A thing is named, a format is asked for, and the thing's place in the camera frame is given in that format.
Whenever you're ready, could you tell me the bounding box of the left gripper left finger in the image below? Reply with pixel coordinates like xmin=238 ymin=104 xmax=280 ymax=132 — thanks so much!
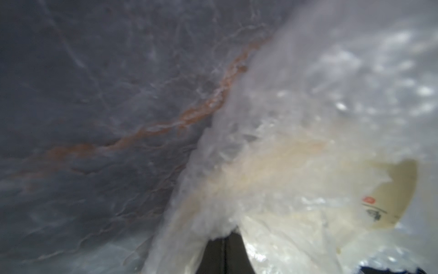
xmin=196 ymin=238 xmax=224 ymax=274

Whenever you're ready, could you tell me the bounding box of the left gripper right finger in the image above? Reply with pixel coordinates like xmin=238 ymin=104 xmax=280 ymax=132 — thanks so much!
xmin=224 ymin=232 xmax=255 ymax=274

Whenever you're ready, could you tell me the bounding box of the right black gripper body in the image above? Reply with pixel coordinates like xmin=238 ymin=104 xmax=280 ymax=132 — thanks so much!
xmin=358 ymin=267 xmax=426 ymax=274

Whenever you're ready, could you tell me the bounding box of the cream beige plate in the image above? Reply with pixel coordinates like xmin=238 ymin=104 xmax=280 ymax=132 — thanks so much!
xmin=362 ymin=159 xmax=418 ymax=229

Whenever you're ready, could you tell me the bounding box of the bubble wrap sheet pile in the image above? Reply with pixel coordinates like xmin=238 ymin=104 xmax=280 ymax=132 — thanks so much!
xmin=142 ymin=1 xmax=438 ymax=274

